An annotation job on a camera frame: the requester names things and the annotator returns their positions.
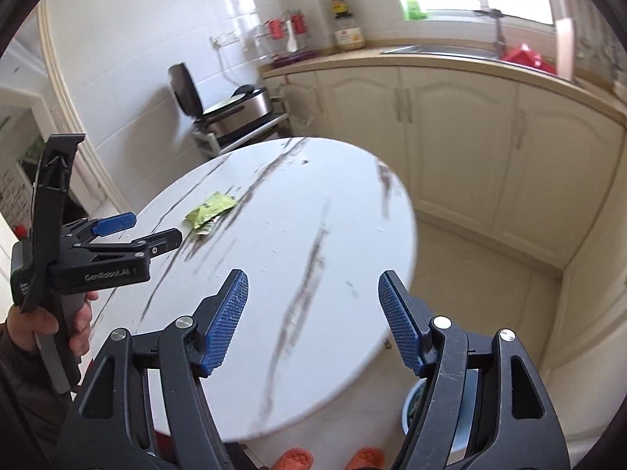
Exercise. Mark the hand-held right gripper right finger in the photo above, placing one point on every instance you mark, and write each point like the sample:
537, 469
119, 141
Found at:
399, 323

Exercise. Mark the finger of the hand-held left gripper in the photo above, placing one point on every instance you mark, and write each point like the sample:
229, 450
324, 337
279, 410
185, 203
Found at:
115, 223
161, 242

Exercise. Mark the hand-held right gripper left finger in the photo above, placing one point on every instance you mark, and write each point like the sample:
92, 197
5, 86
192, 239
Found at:
225, 318

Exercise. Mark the green snack wrapper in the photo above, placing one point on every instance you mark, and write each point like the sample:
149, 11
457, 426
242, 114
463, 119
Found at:
210, 210

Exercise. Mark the blue plastic waste bin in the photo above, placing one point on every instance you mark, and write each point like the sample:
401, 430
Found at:
407, 418

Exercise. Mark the person's left forearm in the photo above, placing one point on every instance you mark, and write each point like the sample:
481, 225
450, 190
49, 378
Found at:
24, 391

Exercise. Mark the person's left hand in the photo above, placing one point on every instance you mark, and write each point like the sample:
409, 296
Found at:
39, 325

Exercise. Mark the round white marble table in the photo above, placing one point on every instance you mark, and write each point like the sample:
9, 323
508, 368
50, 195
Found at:
294, 215

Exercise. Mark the tall cream cabinet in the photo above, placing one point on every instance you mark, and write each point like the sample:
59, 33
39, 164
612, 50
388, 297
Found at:
578, 313

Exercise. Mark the cream kitchen base cabinet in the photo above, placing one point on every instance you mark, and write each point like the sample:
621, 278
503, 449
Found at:
455, 147

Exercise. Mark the clear plastic bag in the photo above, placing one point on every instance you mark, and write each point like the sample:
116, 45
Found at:
299, 107

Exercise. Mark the red spice jar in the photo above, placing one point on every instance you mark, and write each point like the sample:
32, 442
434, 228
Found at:
277, 29
299, 23

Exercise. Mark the beige countertop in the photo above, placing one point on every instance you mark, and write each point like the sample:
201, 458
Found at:
343, 58

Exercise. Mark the steel kitchen sink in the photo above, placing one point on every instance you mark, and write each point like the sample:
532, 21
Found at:
431, 50

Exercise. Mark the red plastic basin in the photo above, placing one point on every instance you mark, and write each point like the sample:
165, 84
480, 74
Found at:
526, 56

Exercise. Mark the small jar yellow label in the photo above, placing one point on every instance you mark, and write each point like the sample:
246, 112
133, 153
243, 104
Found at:
339, 5

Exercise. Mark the metal faucet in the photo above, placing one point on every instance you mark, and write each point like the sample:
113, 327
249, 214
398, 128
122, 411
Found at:
498, 29

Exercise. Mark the beige upright board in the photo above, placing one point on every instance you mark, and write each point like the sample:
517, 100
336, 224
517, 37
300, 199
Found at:
565, 49

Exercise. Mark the cream door frame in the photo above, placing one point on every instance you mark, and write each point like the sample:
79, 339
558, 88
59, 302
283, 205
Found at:
63, 83

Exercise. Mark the white wall socket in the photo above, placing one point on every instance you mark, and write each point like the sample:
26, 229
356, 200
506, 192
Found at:
225, 39

